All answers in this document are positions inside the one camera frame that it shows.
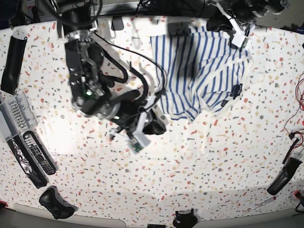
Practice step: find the black foil-wrapped bar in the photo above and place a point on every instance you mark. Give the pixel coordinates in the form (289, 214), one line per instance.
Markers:
(26, 162)

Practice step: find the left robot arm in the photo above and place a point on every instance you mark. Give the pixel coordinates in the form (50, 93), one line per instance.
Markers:
(254, 9)

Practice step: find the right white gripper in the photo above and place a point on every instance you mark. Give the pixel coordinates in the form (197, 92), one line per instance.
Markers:
(135, 129)

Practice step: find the black TV remote control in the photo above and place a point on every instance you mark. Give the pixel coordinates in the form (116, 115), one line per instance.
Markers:
(39, 153)

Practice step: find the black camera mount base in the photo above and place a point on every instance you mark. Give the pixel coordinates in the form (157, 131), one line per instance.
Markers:
(185, 219)

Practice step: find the black tube cover left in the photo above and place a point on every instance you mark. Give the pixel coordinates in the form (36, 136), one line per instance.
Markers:
(10, 76)

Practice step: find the blue white striped t-shirt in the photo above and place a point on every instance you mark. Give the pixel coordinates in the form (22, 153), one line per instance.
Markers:
(199, 71)

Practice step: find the black game controller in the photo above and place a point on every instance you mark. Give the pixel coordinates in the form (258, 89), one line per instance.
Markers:
(49, 200)

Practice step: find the red clip left edge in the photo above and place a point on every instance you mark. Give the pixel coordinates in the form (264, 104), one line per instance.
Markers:
(3, 204)

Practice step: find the clear plastic bit case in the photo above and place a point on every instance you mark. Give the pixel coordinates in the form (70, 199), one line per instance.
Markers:
(16, 116)

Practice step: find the black stand foot top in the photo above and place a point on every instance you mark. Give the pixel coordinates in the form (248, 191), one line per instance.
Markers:
(117, 23)

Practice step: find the red-tipped screwdriver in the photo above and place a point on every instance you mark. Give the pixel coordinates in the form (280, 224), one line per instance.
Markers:
(265, 202)

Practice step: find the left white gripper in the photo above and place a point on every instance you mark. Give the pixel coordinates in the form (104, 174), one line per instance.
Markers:
(235, 29)

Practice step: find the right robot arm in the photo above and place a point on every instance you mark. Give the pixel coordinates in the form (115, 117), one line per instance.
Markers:
(99, 84)

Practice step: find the black handle grip right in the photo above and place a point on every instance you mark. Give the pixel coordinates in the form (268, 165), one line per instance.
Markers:
(284, 176)

